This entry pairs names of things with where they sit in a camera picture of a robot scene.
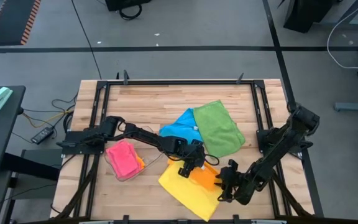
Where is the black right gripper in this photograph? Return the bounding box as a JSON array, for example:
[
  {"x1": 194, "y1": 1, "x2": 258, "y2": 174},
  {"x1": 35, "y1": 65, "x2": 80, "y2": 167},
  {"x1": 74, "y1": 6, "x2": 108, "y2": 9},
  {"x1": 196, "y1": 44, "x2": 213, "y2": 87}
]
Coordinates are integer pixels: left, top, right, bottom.
[{"x1": 216, "y1": 159, "x2": 254, "y2": 206}]

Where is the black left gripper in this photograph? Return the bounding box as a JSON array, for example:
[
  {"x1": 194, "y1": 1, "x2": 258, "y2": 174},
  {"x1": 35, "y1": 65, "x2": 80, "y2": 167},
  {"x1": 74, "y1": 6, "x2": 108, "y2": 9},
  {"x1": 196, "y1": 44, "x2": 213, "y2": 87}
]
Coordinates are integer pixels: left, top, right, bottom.
[{"x1": 174, "y1": 139, "x2": 206, "y2": 179}]

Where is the blue microfiber towel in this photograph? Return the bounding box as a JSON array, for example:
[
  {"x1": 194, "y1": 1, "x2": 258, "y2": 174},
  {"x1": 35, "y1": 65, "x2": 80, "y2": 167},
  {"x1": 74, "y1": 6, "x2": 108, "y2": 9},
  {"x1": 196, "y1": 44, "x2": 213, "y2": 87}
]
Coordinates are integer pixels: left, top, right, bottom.
[{"x1": 158, "y1": 108, "x2": 204, "y2": 144}]

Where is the yellow microfiber towel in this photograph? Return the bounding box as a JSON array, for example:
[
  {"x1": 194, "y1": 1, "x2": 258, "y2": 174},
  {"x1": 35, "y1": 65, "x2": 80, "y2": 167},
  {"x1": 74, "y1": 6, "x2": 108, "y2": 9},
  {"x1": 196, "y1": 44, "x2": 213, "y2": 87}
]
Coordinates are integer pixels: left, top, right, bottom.
[{"x1": 158, "y1": 160, "x2": 223, "y2": 222}]

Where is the green microfiber towel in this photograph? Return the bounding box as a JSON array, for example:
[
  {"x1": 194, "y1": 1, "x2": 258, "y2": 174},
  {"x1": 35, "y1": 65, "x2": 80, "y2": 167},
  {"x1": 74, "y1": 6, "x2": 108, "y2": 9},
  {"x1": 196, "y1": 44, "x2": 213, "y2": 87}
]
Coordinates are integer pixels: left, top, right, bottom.
[{"x1": 193, "y1": 99, "x2": 247, "y2": 159}]

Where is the clear plastic bin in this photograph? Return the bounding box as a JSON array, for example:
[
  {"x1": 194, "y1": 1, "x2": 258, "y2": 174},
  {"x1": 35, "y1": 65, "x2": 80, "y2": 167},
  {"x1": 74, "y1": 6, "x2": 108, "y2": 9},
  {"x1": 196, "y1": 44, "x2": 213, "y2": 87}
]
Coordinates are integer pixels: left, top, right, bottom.
[{"x1": 104, "y1": 124, "x2": 164, "y2": 182}]

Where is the grey desk foot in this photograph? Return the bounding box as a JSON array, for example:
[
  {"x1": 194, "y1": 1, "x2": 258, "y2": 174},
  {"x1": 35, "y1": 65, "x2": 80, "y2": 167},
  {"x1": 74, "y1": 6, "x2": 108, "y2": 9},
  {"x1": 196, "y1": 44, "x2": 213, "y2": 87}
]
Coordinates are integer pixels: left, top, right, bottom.
[{"x1": 334, "y1": 101, "x2": 358, "y2": 113}]

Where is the black power adapter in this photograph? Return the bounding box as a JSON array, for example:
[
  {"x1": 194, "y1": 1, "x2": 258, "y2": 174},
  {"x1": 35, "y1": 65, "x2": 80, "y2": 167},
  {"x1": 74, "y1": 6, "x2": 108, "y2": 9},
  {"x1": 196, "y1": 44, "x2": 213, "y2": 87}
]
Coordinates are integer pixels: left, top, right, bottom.
[{"x1": 30, "y1": 126, "x2": 55, "y2": 145}]

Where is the black equipment box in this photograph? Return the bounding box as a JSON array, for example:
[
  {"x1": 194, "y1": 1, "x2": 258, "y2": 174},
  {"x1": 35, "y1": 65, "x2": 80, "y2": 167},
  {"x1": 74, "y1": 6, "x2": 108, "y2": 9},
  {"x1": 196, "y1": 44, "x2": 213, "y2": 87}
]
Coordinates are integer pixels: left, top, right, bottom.
[{"x1": 105, "y1": 0, "x2": 152, "y2": 12}]

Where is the black cabinet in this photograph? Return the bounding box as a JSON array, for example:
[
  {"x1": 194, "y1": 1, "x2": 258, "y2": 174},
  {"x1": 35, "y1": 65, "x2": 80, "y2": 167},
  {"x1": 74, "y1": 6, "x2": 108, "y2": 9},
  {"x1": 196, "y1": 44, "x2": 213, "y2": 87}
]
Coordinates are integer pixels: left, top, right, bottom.
[{"x1": 283, "y1": 0, "x2": 334, "y2": 34}]

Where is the black orange-edged floor mat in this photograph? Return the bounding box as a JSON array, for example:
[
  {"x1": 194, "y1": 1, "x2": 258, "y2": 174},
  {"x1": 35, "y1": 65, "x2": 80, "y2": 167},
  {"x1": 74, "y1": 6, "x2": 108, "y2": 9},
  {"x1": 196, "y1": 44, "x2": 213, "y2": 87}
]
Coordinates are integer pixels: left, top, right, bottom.
[{"x1": 0, "y1": 0, "x2": 42, "y2": 47}]

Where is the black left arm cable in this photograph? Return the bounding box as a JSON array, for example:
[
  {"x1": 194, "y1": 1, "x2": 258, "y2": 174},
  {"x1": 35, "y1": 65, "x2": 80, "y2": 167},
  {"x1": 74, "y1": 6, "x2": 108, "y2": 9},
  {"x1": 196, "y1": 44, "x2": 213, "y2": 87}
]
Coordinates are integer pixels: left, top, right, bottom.
[{"x1": 203, "y1": 154, "x2": 220, "y2": 166}]

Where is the black aluminium table frame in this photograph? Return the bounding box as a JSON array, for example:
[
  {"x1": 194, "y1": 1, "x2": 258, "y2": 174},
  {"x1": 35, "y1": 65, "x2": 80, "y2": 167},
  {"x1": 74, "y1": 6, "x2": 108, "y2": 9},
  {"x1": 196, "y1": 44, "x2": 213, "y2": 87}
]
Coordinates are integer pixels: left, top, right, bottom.
[{"x1": 50, "y1": 79, "x2": 324, "y2": 224}]

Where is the black cable bundle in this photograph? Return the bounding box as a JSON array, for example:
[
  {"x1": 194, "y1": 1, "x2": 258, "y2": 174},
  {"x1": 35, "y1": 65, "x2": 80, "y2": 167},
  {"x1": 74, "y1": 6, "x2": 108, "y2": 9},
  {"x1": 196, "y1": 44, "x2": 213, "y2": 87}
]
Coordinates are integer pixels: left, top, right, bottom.
[{"x1": 11, "y1": 93, "x2": 78, "y2": 144}]

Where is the yellow cable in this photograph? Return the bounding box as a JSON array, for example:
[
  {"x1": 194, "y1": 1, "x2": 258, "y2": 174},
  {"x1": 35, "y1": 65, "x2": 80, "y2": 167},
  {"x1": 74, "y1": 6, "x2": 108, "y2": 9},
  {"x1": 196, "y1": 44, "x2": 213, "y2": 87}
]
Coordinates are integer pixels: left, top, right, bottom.
[{"x1": 22, "y1": 108, "x2": 74, "y2": 129}]

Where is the coiled black cable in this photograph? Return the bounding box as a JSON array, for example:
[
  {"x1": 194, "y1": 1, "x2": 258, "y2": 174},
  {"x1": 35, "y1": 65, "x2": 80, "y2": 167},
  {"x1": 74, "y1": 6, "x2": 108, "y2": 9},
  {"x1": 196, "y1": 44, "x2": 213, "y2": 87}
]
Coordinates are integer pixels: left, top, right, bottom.
[{"x1": 118, "y1": 3, "x2": 143, "y2": 21}]

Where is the thin black floor cable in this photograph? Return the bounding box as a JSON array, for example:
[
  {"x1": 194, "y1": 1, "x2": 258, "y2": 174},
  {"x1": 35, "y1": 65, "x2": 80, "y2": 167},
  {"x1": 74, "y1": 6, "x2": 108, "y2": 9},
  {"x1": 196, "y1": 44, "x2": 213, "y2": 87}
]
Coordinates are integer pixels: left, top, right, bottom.
[{"x1": 70, "y1": 0, "x2": 103, "y2": 80}]

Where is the white floor cable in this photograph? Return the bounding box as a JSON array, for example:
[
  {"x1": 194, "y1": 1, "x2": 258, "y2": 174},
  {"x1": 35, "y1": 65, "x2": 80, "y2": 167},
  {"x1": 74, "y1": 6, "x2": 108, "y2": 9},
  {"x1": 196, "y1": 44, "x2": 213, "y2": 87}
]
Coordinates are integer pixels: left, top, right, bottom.
[{"x1": 326, "y1": 0, "x2": 358, "y2": 70}]

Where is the grey desk frame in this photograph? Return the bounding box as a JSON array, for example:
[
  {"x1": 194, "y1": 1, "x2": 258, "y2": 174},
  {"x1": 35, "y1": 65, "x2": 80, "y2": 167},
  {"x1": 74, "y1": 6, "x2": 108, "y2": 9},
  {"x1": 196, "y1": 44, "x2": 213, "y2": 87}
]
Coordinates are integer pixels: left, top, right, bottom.
[{"x1": 317, "y1": 0, "x2": 358, "y2": 30}]

